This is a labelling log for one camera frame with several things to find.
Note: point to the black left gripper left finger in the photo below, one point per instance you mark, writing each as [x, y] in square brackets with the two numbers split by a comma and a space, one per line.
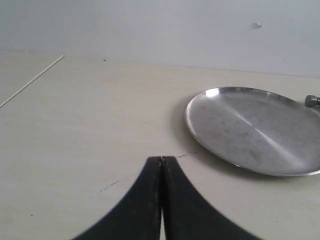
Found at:
[137, 216]

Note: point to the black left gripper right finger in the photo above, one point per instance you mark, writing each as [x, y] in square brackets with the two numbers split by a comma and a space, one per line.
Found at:
[187, 215]

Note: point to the black yellow claw hammer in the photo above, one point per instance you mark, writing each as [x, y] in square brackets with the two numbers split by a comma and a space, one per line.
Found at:
[311, 101]

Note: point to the round steel plate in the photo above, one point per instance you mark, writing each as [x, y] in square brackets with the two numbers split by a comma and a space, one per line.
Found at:
[256, 130]

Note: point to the white wall hook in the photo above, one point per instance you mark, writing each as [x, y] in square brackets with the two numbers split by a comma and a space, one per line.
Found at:
[257, 25]

